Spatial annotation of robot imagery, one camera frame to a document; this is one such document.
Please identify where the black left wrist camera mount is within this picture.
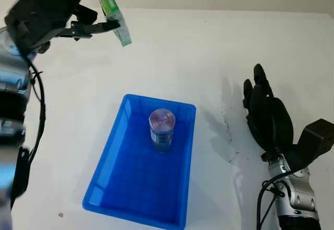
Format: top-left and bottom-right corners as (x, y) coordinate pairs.
(4, 0), (80, 56)

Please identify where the green white toothpaste box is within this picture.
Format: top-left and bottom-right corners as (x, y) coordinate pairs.
(99, 0), (133, 47)

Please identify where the blue plastic tray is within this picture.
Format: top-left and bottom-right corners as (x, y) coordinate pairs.
(82, 93), (197, 228)

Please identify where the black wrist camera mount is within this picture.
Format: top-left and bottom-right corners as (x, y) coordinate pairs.
(4, 0), (80, 56)
(286, 118), (334, 174)

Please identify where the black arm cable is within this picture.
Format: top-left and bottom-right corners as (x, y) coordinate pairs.
(10, 56), (47, 208)
(256, 172), (291, 230)

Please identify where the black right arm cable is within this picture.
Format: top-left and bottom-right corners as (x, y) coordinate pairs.
(256, 172), (291, 230)

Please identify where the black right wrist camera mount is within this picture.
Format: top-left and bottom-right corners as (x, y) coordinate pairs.
(286, 118), (334, 174)

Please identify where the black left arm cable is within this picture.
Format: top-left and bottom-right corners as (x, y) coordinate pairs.
(10, 56), (47, 208)

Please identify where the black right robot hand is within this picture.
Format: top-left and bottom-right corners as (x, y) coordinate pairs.
(242, 63), (296, 154)

